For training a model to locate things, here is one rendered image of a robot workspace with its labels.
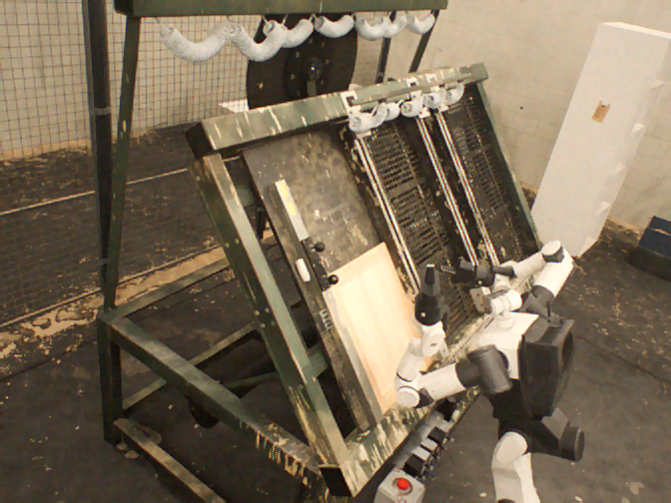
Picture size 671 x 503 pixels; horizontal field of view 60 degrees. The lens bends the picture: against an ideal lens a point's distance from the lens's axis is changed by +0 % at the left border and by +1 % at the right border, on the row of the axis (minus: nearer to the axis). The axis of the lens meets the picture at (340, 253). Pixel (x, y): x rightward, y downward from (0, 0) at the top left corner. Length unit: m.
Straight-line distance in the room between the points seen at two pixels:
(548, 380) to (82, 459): 2.25
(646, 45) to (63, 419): 5.01
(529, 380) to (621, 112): 3.95
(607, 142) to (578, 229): 0.86
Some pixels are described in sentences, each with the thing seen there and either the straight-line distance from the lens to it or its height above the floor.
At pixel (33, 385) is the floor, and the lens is 3.67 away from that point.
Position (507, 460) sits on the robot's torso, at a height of 0.88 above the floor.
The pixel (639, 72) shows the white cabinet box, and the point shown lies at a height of 1.76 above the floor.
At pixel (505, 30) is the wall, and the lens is 7.50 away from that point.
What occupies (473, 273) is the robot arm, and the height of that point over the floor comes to 1.28.
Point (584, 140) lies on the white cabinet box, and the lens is 5.78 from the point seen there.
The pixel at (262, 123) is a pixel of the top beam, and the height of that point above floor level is 1.84.
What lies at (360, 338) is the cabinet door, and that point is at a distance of 2.20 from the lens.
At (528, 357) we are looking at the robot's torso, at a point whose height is 1.33.
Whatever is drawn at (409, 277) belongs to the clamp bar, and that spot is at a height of 1.23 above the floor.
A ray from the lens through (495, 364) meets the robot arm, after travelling 1.89.
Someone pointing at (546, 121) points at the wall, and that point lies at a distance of 7.36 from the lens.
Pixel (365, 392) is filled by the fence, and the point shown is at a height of 1.00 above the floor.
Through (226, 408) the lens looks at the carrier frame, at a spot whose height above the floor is 0.79.
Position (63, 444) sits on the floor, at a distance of 3.33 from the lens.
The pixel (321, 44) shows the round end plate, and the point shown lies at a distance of 2.83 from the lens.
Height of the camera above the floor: 2.46
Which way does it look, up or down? 30 degrees down
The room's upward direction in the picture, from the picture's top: 10 degrees clockwise
